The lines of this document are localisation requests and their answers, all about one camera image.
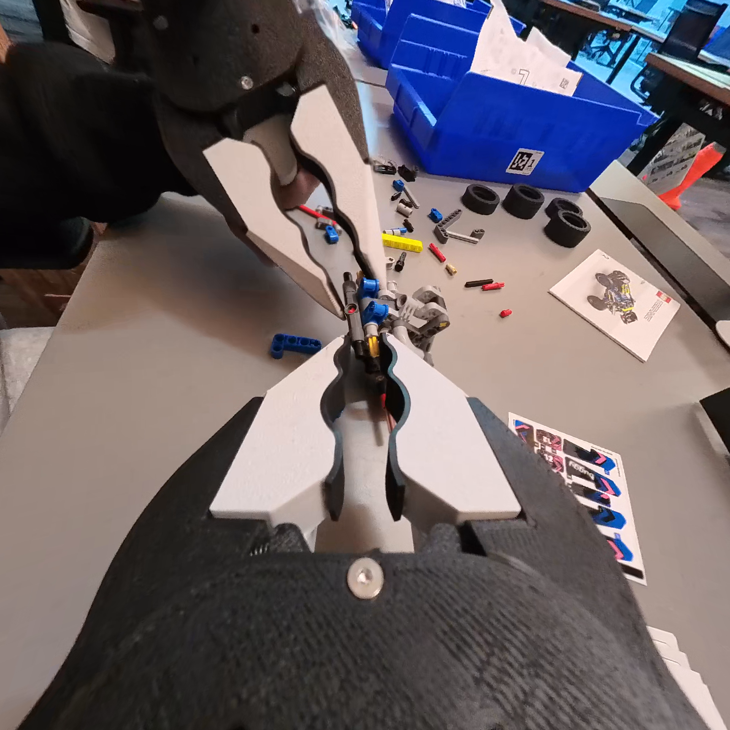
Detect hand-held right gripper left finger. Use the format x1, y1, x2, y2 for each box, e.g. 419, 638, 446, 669
208, 334, 350, 553

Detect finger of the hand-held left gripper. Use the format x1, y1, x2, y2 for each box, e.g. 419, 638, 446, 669
289, 83, 386, 281
202, 137, 349, 319

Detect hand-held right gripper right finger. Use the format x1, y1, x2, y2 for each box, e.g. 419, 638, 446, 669
381, 333, 524, 553

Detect partly built lego vehicle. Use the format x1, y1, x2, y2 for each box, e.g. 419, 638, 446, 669
341, 271, 452, 446

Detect person's left forearm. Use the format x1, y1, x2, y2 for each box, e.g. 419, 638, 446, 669
0, 43, 195, 269

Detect blue L-shaped lego beam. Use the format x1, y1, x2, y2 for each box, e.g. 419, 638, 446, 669
270, 333, 323, 360

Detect lego sticker sheet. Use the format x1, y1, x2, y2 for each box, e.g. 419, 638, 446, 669
508, 412, 648, 586

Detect lego instruction booklet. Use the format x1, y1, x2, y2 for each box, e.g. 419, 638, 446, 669
549, 249, 682, 363

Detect person's left hand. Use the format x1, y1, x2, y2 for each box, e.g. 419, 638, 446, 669
282, 168, 323, 209

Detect grey axle with connectors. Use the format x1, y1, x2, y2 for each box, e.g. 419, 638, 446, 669
433, 209, 487, 245

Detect blue plastic bin with tag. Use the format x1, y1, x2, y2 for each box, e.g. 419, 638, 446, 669
385, 14, 659, 194

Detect white paper bags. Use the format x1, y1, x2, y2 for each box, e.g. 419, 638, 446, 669
470, 0, 584, 92

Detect white fuzzy cloth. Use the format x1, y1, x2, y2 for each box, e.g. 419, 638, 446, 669
0, 325, 58, 434

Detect black flat device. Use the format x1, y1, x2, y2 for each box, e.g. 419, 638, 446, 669
698, 388, 730, 463

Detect white paper stack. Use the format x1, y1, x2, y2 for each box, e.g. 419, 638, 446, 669
647, 624, 730, 730

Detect printed cardboard box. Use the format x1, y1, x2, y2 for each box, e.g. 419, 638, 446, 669
641, 122, 708, 195

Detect orange traffic cone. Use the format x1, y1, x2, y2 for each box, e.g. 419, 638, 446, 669
659, 143, 725, 211

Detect wooden table with black legs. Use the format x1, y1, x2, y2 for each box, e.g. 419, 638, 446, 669
644, 51, 730, 149

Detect black office chair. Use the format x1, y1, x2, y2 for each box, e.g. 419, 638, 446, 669
664, 0, 719, 46

